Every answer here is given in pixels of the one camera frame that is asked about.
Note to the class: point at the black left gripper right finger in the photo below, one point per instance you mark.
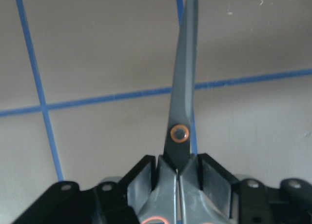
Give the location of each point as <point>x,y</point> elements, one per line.
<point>249,201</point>

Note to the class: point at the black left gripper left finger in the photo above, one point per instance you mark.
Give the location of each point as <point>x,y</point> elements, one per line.
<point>106,203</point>

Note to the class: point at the black orange scissors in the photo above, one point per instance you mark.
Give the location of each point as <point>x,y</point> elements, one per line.
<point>177,192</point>

